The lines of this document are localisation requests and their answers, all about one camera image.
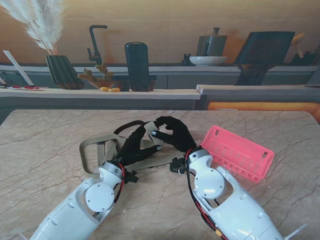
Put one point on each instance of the yellow lemon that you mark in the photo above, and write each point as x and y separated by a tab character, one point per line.
103	88
114	90

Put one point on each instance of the black kitchen faucet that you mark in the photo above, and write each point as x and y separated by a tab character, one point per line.
95	47

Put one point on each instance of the white pampas grass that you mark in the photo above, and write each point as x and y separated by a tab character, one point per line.
47	27

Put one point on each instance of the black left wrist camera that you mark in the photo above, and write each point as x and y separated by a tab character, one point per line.
131	176

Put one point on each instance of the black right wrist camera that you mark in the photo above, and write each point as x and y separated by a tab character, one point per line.
178	166

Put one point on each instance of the white speckled bowl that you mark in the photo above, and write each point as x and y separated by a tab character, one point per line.
207	60

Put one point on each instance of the dark ribbed vase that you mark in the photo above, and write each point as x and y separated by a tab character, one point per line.
62	72

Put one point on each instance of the plate with red chillies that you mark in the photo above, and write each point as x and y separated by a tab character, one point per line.
30	87

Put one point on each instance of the yellow wooden utensil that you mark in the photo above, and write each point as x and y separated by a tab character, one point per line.
297	40

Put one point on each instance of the pink plastic storage basket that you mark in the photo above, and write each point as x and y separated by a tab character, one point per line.
270	162

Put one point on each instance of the tall black appliance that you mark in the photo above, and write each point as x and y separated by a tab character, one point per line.
136	62

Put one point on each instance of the dark woven belt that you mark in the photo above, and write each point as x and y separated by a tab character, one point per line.
125	126

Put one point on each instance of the dark utensil holder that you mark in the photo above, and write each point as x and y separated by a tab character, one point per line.
307	59

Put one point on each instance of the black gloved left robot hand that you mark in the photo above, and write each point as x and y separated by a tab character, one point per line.
132	150

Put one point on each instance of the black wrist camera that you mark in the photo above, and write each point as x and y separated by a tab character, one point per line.
178	166
131	176

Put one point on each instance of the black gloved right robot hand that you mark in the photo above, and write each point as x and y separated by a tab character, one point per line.
180	137

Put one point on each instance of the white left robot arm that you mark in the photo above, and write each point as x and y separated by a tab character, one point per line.
75	215

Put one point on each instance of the small black ornament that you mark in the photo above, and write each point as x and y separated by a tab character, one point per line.
186	61

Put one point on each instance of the beige woven belt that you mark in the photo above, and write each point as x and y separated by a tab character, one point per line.
86	160

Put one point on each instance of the white slanted board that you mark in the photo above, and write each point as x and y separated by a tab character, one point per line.
17	66

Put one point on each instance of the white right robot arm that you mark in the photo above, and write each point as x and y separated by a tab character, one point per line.
237	212

